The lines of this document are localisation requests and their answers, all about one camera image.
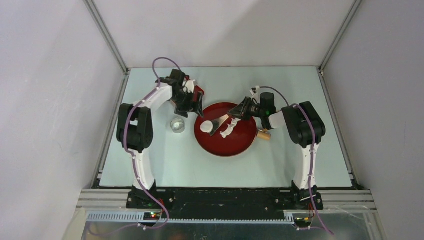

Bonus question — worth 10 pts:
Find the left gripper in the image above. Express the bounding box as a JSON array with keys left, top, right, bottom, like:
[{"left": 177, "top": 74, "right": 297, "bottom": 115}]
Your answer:
[{"left": 171, "top": 90, "right": 203, "bottom": 118}]

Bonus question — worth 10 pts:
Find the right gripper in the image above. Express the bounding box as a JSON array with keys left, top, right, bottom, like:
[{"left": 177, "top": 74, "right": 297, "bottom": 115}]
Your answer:
[{"left": 227, "top": 96, "right": 265, "bottom": 121}]

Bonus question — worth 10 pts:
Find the cut round dough wrapper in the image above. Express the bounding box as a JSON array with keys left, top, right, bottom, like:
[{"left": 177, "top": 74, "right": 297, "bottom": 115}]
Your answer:
[{"left": 199, "top": 120, "right": 214, "bottom": 134}]

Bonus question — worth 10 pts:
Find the small metal cup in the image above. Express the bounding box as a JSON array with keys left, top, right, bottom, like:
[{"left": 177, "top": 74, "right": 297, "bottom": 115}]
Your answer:
[{"left": 170, "top": 117, "right": 185, "bottom": 134}]

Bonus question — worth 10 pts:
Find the round red plate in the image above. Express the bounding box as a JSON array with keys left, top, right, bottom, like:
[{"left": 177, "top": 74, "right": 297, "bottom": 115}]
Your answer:
[{"left": 194, "top": 102, "right": 257, "bottom": 157}]

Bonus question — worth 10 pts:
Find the wooden dough roller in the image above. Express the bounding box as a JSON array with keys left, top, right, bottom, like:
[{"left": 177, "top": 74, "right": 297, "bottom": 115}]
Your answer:
[{"left": 256, "top": 125, "right": 271, "bottom": 141}]

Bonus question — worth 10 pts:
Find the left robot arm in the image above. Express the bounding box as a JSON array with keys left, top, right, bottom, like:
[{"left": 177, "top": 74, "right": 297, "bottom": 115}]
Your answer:
[{"left": 116, "top": 69, "right": 205, "bottom": 208}]

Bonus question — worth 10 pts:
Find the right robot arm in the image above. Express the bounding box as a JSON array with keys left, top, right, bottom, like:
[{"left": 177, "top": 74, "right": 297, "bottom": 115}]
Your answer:
[{"left": 228, "top": 92, "right": 326, "bottom": 209}]

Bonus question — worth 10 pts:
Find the white dough ball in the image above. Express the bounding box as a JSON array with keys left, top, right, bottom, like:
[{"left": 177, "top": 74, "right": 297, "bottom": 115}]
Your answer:
[{"left": 220, "top": 118, "right": 241, "bottom": 139}]

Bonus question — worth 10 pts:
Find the rectangular red tray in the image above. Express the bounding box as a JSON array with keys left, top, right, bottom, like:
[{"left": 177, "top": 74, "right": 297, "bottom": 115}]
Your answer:
[{"left": 184, "top": 75, "right": 205, "bottom": 102}]

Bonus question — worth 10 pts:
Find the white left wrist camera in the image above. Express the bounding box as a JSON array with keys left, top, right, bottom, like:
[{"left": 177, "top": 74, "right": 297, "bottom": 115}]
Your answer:
[{"left": 182, "top": 79, "right": 197, "bottom": 94}]

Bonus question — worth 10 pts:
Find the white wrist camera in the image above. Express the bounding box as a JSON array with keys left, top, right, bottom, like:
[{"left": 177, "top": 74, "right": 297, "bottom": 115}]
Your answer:
[
  {"left": 182, "top": 79, "right": 197, "bottom": 94},
  {"left": 250, "top": 85, "right": 261, "bottom": 99}
]

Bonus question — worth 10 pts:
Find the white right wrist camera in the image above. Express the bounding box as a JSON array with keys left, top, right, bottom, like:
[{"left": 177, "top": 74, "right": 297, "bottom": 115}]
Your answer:
[{"left": 250, "top": 85, "right": 261, "bottom": 99}]

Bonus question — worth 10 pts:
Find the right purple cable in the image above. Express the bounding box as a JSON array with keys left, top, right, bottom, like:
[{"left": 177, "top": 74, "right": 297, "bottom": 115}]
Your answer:
[{"left": 259, "top": 86, "right": 335, "bottom": 236}]

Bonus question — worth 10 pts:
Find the purple cable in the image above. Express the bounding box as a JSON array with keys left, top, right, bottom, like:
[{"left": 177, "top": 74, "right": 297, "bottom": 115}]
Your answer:
[
  {"left": 259, "top": 86, "right": 335, "bottom": 236},
  {"left": 86, "top": 57, "right": 183, "bottom": 237}
]

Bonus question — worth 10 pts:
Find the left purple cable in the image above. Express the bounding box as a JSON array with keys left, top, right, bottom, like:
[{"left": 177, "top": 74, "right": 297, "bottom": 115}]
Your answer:
[{"left": 86, "top": 57, "right": 183, "bottom": 237}]

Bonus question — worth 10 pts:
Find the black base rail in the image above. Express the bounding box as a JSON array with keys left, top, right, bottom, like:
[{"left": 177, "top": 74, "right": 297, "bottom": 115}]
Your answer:
[{"left": 126, "top": 186, "right": 324, "bottom": 221}]

